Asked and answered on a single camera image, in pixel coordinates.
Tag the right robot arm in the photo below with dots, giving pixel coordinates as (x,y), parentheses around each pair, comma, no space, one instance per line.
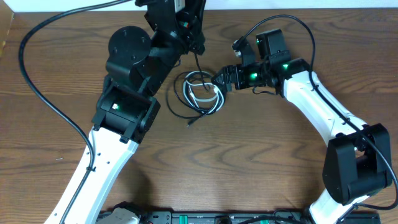
(358,155)

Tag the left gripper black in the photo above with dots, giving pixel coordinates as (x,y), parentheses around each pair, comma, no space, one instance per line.
(193,38)

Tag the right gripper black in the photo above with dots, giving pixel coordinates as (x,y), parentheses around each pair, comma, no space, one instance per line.
(231,77)

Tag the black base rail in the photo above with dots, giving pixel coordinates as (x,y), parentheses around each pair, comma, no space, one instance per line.
(130,213)

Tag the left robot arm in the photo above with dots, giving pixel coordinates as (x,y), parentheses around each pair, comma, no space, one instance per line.
(137,66)

